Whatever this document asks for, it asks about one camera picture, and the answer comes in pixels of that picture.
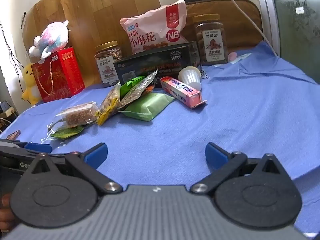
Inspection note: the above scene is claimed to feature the tall nut jar gold lid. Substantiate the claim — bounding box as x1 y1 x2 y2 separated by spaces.
192 14 228 66

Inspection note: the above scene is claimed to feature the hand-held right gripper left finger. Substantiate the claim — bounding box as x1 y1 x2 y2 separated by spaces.
25 142 123 196

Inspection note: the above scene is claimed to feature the yellow plush duck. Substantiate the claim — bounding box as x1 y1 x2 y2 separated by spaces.
21 63 42 105

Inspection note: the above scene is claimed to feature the bright green snack packet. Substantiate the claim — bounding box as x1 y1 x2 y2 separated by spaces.
119 76 145 98

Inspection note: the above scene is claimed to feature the large matte green packet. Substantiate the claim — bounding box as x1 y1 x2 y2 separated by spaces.
120 92 176 122

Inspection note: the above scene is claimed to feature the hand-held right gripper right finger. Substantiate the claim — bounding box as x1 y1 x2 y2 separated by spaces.
190 142 288 194

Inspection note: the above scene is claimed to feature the black cardboard box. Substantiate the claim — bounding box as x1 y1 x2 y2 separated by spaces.
114 41 202 88

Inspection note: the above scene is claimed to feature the black wall cable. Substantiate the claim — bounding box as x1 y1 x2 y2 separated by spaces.
0 20 25 85

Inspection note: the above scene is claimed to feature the pink toothpaste box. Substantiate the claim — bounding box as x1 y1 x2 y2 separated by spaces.
160 76 207 109

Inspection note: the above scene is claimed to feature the wooden board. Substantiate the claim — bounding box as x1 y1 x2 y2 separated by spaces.
22 0 163 85

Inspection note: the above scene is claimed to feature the short nut jar gold lid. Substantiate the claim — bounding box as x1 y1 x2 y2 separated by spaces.
94 41 123 88

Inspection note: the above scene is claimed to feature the pink plush toy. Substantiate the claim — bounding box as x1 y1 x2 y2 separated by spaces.
28 20 70 64

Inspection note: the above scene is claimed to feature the yellow nut packet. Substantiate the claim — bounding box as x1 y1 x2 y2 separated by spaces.
97 81 122 126

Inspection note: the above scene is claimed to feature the pink snack bag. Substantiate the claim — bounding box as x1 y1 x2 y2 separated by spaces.
119 0 190 55

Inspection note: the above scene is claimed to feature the white light bulb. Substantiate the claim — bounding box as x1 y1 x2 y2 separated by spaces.
178 66 202 91

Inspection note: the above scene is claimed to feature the clear nut packet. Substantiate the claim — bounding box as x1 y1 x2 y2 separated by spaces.
117 69 158 109

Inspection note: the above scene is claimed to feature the red gift box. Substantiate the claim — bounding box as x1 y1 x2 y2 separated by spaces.
31 47 85 102

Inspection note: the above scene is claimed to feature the white cable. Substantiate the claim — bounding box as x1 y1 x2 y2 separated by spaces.
212 0 279 57

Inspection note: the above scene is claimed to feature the blue printed cloth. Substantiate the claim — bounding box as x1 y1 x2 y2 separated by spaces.
0 41 320 235

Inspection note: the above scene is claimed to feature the person's left hand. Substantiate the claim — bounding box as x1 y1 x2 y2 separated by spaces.
0 194 15 232

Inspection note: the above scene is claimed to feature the frosted glass door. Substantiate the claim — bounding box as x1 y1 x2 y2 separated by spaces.
254 0 320 84

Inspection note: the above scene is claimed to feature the brown grain bar clear wrapper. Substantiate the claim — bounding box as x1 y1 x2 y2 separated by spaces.
47 101 99 132

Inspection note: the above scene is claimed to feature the small glossy green packet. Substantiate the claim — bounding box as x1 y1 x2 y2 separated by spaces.
50 126 85 140

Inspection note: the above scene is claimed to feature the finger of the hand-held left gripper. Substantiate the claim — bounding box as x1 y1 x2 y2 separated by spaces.
24 142 53 154

